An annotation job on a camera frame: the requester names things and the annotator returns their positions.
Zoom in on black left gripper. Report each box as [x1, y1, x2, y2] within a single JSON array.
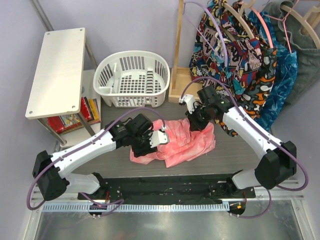
[[130, 129, 158, 158]]

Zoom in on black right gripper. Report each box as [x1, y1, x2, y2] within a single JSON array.
[[186, 104, 213, 132]]

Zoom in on pink patterned shorts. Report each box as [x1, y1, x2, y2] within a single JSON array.
[[129, 118, 216, 168]]

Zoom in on lilac plastic hanger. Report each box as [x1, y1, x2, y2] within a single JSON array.
[[182, 1, 228, 70]]

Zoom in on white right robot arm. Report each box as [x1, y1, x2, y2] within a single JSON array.
[[179, 86, 297, 198]]

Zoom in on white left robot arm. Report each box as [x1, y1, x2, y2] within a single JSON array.
[[32, 113, 157, 201]]

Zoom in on black orange camo shorts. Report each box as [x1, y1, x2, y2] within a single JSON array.
[[214, 1, 278, 138]]

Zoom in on comic print shorts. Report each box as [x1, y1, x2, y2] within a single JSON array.
[[189, 0, 263, 100]]

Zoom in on blue patterned shorts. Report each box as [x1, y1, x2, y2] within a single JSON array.
[[256, 11, 298, 131]]

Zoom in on pink plastic hanger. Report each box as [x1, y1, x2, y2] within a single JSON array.
[[250, 6, 274, 48]]

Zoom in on beige wooden hanger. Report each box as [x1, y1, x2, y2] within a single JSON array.
[[221, 0, 256, 39], [280, 0, 320, 49]]

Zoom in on grey green shorts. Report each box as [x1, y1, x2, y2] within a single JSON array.
[[261, 1, 320, 107]]

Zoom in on beige wooden hanger far right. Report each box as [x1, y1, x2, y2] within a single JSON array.
[[280, 0, 320, 49]]

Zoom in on wooden clothes rack stand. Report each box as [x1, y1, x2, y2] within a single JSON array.
[[168, 0, 203, 103]]

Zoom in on red book stack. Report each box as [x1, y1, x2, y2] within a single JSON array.
[[47, 97, 101, 134]]

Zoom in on white plastic laundry basket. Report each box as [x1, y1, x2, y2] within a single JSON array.
[[93, 50, 171, 108]]

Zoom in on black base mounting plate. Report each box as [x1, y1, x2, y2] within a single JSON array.
[[89, 174, 256, 205]]

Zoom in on white side shelf table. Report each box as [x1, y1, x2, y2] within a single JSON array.
[[25, 27, 101, 148]]

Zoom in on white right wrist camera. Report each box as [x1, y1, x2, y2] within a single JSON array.
[[178, 94, 201, 114]]

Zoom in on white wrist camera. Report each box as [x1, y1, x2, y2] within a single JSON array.
[[149, 126, 170, 148], [178, 94, 201, 114]]

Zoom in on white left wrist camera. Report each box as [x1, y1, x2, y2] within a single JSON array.
[[149, 126, 170, 148]]

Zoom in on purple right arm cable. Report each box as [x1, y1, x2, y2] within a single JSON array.
[[180, 76, 309, 219]]

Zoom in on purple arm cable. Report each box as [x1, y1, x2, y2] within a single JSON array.
[[26, 107, 167, 218], [180, 76, 309, 219]]

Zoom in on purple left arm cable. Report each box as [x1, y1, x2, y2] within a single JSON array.
[[26, 107, 167, 218]]

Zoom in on slotted white cable duct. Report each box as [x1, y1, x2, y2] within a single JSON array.
[[42, 202, 230, 213]]

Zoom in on thin pink wire hanger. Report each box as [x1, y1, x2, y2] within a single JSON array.
[[262, 0, 298, 53]]

